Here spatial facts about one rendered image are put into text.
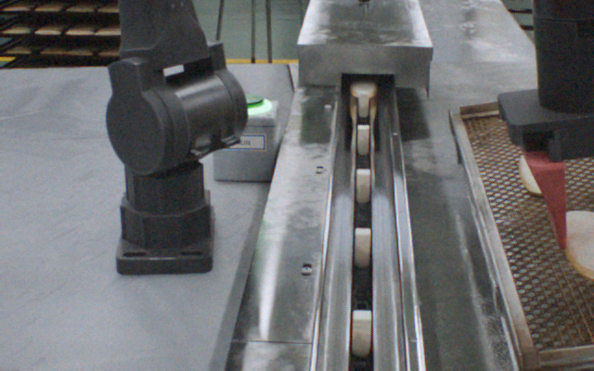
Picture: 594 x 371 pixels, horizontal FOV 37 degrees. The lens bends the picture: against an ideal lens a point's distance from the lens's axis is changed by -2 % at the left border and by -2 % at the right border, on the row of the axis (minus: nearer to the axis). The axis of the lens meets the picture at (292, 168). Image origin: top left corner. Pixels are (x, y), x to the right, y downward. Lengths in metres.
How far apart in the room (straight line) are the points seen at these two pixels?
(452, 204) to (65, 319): 0.42
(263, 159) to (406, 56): 0.30
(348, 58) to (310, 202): 0.40
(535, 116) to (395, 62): 0.67
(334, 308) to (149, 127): 0.21
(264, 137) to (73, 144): 0.28
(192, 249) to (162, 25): 0.20
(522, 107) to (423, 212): 0.38
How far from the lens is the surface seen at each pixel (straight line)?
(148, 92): 0.76
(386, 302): 0.71
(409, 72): 1.22
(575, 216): 0.65
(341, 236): 0.81
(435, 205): 0.96
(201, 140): 0.78
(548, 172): 0.56
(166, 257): 0.81
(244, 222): 0.91
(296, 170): 0.93
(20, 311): 0.78
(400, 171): 0.93
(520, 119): 0.55
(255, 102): 1.00
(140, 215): 0.82
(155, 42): 0.76
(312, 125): 1.06
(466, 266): 0.84
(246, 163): 1.00
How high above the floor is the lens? 1.19
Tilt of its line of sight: 21 degrees down
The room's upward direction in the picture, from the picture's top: straight up
